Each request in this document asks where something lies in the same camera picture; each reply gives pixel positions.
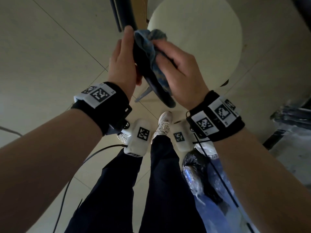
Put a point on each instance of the person's right hand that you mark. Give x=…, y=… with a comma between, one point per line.
x=184, y=77

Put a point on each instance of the black plastic bag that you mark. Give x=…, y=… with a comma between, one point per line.
x=199, y=165

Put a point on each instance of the cream seat cane back chair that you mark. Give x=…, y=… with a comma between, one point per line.
x=206, y=33

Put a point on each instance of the black wristband with markers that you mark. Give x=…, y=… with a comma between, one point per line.
x=107, y=109
x=218, y=123

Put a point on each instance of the person's right forearm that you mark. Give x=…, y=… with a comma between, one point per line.
x=262, y=184

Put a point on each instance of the person's left white shoe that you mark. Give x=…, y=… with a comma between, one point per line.
x=122, y=137

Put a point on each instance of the person's right white shoe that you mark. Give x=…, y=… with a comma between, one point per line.
x=164, y=123

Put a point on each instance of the black left wristband with markers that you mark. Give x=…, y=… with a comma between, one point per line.
x=107, y=109

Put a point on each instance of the person's left hand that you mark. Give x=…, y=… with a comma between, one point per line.
x=122, y=67

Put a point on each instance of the person's dark trousers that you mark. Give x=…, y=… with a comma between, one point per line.
x=165, y=191

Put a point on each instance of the person's white shoe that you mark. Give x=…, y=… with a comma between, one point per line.
x=164, y=123
x=122, y=137

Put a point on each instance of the blue patterned cleaning cloth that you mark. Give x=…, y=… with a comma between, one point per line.
x=145, y=46

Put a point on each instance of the white wrist tracker box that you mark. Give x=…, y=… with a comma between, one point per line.
x=179, y=140
x=138, y=140

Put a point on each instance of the black right wristband with markers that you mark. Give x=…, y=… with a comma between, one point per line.
x=218, y=123

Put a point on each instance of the blue plastic bag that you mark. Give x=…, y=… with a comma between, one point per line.
x=213, y=211

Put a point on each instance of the white right wrist tracker box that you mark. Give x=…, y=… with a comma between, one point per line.
x=179, y=140

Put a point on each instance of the white left wrist tracker box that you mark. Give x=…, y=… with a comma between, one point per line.
x=138, y=140

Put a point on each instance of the person's left forearm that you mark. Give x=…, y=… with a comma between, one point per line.
x=43, y=172

